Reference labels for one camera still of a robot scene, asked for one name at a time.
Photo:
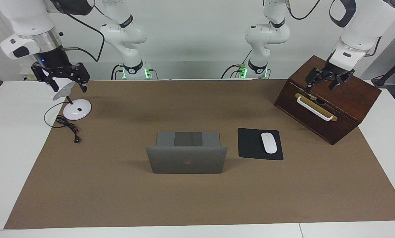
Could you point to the dark brown wooden box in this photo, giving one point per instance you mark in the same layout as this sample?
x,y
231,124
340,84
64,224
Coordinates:
x,y
343,109

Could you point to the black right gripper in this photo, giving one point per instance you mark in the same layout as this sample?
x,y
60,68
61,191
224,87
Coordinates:
x,y
53,61

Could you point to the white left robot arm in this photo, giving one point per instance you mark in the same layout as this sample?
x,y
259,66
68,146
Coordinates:
x,y
366,23

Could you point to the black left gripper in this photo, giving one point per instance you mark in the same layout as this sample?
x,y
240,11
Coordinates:
x,y
336,70

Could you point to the black stand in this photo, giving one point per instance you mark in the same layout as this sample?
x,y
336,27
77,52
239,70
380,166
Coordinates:
x,y
391,71

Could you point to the white computer mouse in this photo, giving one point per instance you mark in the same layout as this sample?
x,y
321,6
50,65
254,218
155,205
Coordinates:
x,y
269,142

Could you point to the white power strip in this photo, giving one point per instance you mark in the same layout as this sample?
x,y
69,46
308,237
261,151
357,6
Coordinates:
x,y
26,75

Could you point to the brown table mat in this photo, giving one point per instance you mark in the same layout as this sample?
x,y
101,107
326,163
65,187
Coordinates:
x,y
184,198

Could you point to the black mouse pad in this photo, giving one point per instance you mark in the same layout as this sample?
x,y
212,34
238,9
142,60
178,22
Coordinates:
x,y
250,145

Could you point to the white desk lamp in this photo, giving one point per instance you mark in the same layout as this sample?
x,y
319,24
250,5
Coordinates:
x,y
76,110

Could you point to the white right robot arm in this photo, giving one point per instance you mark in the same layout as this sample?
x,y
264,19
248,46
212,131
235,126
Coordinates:
x,y
25,16

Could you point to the grey laptop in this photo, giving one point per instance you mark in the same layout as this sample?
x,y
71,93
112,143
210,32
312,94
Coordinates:
x,y
187,160

